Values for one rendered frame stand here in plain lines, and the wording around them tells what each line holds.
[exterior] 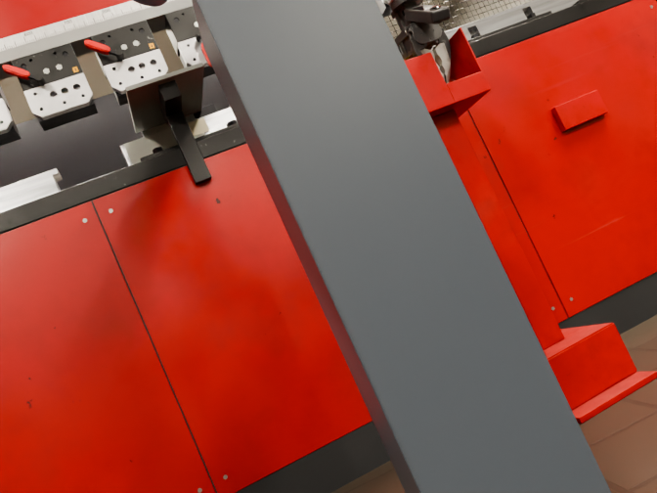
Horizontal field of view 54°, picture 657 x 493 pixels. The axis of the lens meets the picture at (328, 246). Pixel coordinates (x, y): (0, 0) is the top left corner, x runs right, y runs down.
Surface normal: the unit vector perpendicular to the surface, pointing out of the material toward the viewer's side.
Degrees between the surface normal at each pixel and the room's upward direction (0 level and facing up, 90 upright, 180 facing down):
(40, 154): 90
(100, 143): 90
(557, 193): 90
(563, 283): 90
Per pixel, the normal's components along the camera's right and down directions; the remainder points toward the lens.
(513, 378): 0.08, -0.12
